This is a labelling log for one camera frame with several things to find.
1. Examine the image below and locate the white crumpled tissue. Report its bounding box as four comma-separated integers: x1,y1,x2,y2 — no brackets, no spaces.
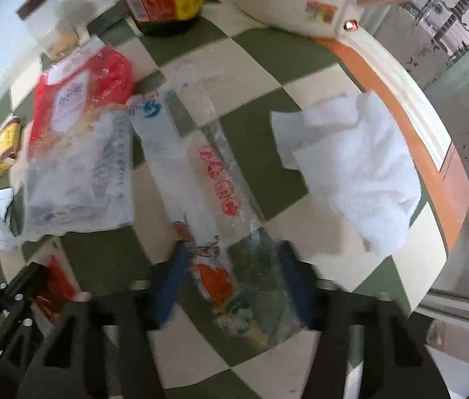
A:
269,90,423,258

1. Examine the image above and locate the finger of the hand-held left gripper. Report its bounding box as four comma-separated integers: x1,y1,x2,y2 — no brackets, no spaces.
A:
0,299,50,364
0,261,52,321

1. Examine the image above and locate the crumpled white paper slip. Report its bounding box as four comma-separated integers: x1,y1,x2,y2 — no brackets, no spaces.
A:
0,187,26,252

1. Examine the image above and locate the clear jar with brown lid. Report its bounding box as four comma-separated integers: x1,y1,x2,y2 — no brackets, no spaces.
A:
16,0,84,61

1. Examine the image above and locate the red white plastic package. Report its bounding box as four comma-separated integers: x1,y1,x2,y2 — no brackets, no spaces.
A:
30,43,136,144

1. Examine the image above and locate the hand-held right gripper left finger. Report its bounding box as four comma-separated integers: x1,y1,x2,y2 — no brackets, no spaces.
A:
18,241,193,399

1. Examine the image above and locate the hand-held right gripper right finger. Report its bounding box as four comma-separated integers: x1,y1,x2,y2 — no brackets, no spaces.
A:
277,240,452,399

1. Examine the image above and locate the green white checkered tablecloth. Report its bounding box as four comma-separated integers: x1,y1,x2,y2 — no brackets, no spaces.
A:
0,0,440,399

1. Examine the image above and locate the clear wrapper with red stamps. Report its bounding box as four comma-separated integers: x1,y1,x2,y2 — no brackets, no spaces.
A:
127,86,315,347

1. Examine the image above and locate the clear printed plastic bag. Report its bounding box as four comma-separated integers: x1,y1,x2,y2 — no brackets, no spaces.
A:
24,106,136,242

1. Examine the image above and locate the red plastic wrapper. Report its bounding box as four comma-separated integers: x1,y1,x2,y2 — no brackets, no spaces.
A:
31,255,80,322

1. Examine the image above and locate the metal chair frame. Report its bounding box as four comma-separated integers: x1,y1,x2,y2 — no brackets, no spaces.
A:
400,0,469,64

